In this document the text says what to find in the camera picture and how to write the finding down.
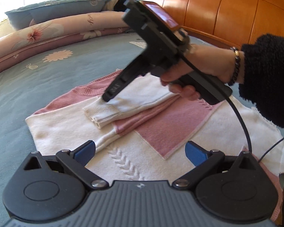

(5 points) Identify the pink and white knit sweater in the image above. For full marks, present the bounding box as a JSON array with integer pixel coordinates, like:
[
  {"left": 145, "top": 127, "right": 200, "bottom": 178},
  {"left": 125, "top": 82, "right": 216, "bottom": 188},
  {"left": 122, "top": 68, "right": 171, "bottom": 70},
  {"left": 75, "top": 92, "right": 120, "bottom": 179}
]
[{"left": 25, "top": 69, "right": 284, "bottom": 222}]

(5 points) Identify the person right hand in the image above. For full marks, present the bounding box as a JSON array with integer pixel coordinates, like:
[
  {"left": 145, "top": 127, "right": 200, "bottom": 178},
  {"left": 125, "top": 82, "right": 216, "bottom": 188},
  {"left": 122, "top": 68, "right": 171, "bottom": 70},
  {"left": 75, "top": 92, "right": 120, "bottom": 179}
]
[{"left": 159, "top": 43, "right": 238, "bottom": 102}]

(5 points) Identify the orange wooden headboard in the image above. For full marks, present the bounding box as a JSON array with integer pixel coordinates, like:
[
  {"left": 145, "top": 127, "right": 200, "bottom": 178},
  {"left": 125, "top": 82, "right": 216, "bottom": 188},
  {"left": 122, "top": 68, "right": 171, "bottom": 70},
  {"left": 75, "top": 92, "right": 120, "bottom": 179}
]
[{"left": 143, "top": 0, "right": 284, "bottom": 48}]

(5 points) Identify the blue floral bed sheet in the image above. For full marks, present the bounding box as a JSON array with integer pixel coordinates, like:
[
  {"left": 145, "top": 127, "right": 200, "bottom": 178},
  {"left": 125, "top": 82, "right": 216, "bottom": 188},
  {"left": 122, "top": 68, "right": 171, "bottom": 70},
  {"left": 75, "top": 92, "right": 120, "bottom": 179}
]
[{"left": 0, "top": 31, "right": 284, "bottom": 227}]

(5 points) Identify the right black fuzzy sleeve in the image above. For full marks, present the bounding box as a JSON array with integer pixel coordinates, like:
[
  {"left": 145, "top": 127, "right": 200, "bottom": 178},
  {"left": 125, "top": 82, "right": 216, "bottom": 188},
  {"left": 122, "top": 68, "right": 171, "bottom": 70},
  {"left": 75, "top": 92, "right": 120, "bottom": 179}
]
[{"left": 239, "top": 34, "right": 284, "bottom": 128}]

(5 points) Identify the pink floral folded quilt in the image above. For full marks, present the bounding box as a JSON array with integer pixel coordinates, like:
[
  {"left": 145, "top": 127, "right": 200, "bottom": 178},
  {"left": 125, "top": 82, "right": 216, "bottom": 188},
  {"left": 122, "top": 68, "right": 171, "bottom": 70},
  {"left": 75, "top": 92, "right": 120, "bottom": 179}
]
[{"left": 0, "top": 11, "right": 129, "bottom": 73}]

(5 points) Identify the blue pillow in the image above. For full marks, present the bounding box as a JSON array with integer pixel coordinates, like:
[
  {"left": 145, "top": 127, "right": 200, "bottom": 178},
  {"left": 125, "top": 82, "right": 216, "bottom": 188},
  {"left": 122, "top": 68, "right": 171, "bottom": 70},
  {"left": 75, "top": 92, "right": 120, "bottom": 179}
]
[{"left": 5, "top": 0, "right": 111, "bottom": 30}]

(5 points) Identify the black bead bracelet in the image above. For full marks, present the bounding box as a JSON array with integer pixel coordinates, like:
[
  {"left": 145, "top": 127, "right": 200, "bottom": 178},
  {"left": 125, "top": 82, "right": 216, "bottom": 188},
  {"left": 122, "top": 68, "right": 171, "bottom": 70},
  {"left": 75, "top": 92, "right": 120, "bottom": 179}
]
[{"left": 227, "top": 46, "right": 242, "bottom": 87}]

